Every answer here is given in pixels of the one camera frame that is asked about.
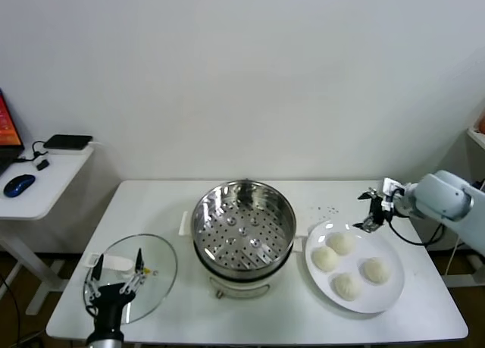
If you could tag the white electric cooker base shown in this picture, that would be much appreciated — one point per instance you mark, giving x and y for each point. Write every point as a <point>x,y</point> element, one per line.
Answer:
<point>242,287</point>

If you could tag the round glass pot lid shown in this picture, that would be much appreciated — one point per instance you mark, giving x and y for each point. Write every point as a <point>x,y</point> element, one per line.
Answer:
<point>159,257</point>

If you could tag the white table foot frame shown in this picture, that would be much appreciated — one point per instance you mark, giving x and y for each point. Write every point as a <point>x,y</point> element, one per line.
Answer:
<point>464,280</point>

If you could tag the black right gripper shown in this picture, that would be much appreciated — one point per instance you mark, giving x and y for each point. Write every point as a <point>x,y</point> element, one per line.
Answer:
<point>382,211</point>

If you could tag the large white plate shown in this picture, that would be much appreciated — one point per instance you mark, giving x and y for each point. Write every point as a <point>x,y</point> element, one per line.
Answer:
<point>379,298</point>

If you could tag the white shelf board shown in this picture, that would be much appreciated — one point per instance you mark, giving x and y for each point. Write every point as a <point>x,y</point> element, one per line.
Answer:
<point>478,139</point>

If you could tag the flat black device box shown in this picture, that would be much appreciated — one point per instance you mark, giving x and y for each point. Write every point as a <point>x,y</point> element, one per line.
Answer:
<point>68,141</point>

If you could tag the white side desk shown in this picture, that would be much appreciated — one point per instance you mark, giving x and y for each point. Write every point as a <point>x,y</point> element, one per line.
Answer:
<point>45,287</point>

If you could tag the blue computer mouse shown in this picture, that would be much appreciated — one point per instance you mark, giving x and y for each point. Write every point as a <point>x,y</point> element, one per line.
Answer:
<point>19,185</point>

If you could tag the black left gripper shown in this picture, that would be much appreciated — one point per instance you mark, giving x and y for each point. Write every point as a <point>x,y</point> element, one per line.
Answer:
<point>110,296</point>

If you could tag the stainless steel steamer basket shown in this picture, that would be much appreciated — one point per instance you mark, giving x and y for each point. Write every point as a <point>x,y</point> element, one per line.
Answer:
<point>242,211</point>

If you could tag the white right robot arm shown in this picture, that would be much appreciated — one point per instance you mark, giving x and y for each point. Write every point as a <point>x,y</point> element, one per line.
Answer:
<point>443,196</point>

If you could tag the black laptop with red screen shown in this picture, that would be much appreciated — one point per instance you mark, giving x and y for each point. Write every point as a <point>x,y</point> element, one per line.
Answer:
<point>7,128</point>

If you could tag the orange round object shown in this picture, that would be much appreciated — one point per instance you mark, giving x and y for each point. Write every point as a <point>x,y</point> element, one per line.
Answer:
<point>482,126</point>

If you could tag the small black adapter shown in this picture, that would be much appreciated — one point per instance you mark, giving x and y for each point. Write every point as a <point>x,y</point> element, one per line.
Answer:
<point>42,165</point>

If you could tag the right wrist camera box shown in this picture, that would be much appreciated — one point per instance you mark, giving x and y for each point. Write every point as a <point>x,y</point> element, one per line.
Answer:
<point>390,189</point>

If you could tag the round white steamed baozi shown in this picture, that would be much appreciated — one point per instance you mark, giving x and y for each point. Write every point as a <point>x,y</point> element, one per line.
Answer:
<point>376,270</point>
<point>341,243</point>
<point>324,259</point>
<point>346,286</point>

